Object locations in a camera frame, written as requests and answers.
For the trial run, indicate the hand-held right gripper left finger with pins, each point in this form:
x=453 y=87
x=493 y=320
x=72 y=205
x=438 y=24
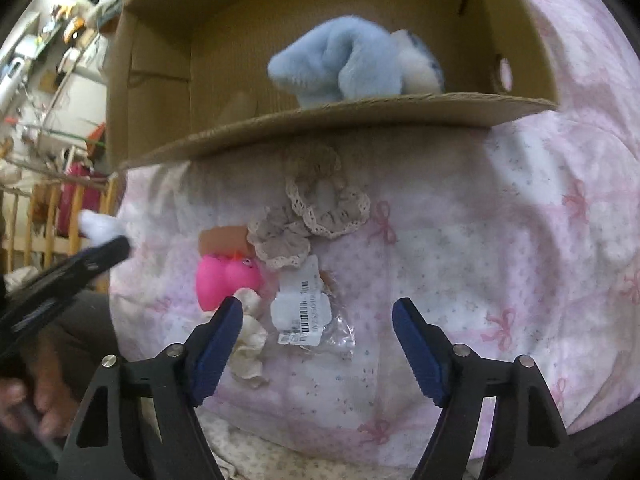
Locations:
x=220 y=350

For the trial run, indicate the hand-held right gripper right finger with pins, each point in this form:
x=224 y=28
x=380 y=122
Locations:
x=420 y=355

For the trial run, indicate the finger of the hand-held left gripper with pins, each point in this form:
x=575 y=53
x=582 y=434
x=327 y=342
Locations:
x=95 y=260

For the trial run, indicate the cream ruffled scrunchie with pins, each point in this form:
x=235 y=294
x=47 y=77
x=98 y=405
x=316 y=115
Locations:
x=250 y=345

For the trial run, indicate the pink rubber duck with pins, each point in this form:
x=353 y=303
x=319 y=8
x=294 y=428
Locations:
x=220 y=280

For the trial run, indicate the clear plastic bag with label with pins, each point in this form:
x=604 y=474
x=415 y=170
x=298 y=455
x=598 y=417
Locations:
x=300 y=305

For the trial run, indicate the brown cardboard tube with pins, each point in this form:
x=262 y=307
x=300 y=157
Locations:
x=220 y=239

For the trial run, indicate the small beige lace scrunchie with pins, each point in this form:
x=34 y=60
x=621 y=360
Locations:
x=277 y=240

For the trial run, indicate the large beige lace scrunchie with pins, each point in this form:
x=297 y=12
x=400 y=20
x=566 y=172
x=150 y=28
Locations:
x=350 y=205

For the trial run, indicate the brown cardboard box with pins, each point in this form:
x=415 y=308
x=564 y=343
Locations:
x=225 y=50

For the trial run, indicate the person's left hand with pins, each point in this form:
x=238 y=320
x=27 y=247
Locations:
x=40 y=400

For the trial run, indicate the red bag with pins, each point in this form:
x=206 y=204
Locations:
x=75 y=195

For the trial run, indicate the white floral bed sheet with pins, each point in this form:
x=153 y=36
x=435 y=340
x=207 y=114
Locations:
x=280 y=455

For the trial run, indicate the light blue plush toy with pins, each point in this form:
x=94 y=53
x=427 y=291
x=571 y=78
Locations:
x=340 y=60

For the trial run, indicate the wooden rail frame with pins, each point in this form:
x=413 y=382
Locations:
x=75 y=230

